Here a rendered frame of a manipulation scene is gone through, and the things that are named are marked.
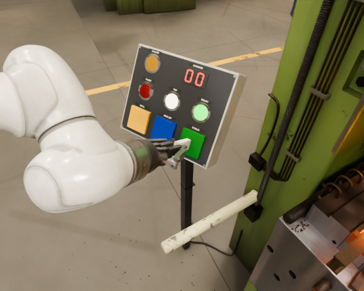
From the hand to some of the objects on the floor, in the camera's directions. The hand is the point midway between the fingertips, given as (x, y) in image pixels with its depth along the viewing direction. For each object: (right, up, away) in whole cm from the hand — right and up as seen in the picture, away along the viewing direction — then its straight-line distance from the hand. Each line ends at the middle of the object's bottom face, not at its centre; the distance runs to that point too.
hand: (181, 145), depth 72 cm
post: (+2, -61, +86) cm, 105 cm away
